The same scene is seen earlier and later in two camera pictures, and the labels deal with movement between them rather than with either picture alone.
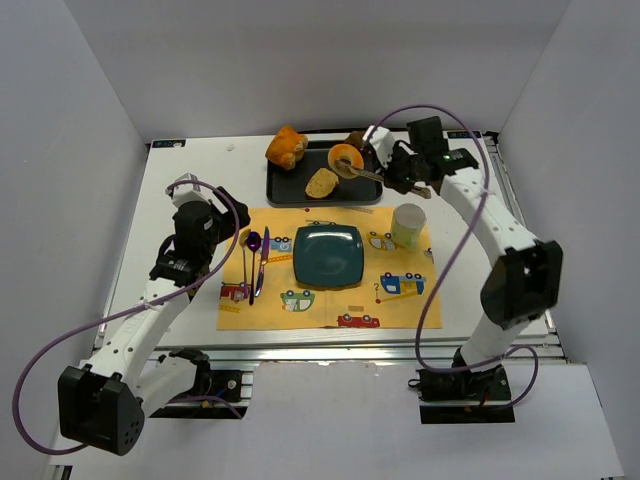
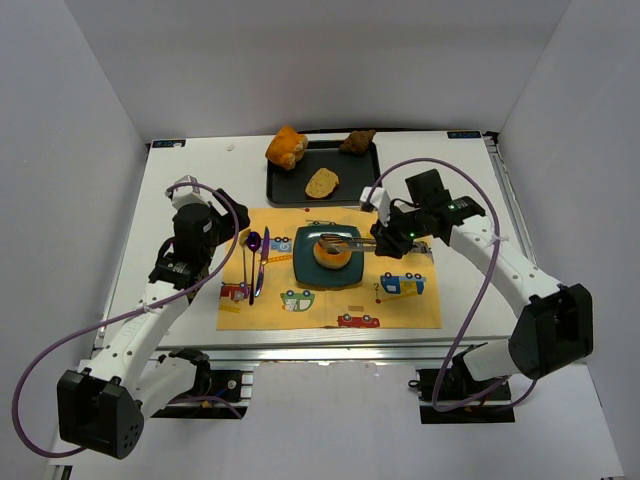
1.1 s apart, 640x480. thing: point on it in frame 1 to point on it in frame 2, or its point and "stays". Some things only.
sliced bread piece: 321,183 stays
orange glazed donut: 347,152 to 329,259
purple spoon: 253,242 stays
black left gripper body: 232,214 stays
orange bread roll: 286,148 stays
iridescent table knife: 265,252 stays
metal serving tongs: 345,170 to 345,241
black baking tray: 287,187 stays
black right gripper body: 396,175 to 388,240
